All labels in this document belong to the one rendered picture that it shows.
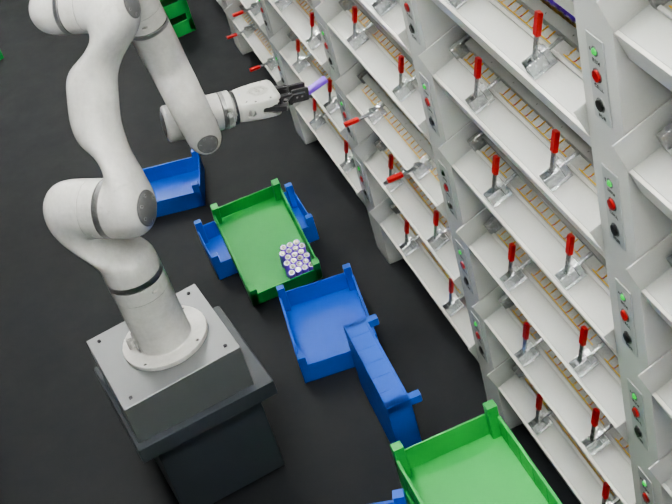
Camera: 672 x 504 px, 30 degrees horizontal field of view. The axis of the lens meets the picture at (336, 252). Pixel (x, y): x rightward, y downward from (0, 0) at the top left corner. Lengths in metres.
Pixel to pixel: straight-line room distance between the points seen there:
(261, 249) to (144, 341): 0.84
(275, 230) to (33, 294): 0.74
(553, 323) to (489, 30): 0.59
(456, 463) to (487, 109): 0.62
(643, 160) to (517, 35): 0.37
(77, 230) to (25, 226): 1.52
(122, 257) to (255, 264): 0.91
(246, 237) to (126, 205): 1.06
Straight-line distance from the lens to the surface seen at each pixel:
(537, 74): 1.80
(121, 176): 2.43
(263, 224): 3.46
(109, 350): 2.76
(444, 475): 2.24
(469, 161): 2.34
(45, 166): 4.26
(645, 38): 1.46
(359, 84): 3.03
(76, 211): 2.47
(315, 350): 3.14
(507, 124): 2.06
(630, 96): 1.54
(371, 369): 2.76
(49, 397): 3.33
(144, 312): 2.59
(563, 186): 1.90
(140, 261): 2.54
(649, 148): 1.59
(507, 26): 1.91
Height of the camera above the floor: 2.07
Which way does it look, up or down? 37 degrees down
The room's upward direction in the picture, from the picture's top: 16 degrees counter-clockwise
